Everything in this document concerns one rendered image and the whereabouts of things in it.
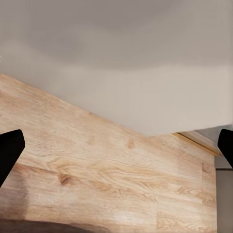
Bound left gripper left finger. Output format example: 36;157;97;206
0;129;25;187

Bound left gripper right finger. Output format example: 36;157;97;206
217;129;233;168

